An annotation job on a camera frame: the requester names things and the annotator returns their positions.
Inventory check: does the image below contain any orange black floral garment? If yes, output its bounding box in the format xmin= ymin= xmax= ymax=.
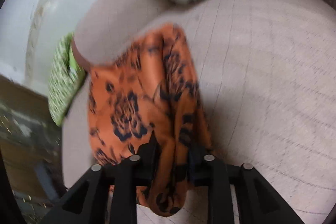
xmin=88 ymin=23 xmax=213 ymax=217

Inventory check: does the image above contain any wooden glass wardrobe door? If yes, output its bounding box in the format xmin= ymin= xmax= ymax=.
xmin=1 ymin=77 xmax=66 ymax=223

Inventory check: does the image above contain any green checkered pillow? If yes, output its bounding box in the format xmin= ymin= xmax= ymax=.
xmin=48 ymin=32 xmax=86 ymax=126

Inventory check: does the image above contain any pink quilted mattress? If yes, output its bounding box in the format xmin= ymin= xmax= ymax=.
xmin=62 ymin=0 xmax=335 ymax=223

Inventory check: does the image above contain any pink bolster cushion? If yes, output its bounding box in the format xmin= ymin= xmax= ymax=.
xmin=71 ymin=0 xmax=172 ymax=71

